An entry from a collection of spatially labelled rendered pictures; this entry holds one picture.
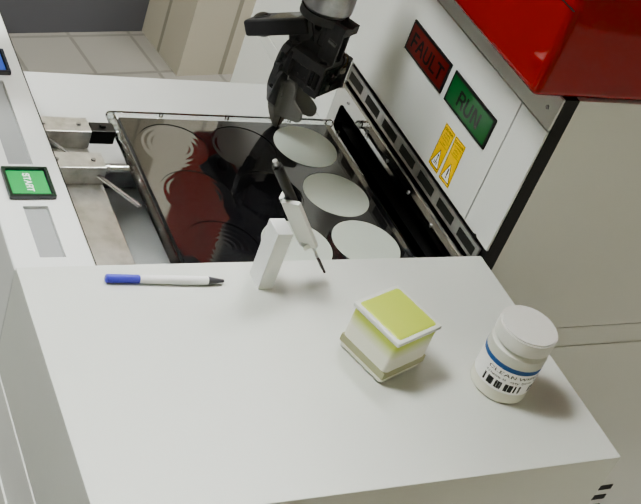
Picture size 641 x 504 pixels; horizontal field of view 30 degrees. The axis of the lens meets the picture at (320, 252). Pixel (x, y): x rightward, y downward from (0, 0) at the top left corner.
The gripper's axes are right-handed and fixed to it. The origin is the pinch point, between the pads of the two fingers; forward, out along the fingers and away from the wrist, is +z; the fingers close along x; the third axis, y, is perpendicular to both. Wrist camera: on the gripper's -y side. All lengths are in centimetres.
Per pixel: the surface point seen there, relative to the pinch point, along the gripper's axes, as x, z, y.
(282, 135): -1.3, 1.2, 3.1
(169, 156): -21.3, 1.4, -1.8
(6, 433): -65, 12, 17
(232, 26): 136, 74, -99
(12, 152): -46.2, -4.3, -7.3
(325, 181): -4.3, 1.3, 13.9
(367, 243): -10.4, 1.3, 26.2
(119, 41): 119, 91, -126
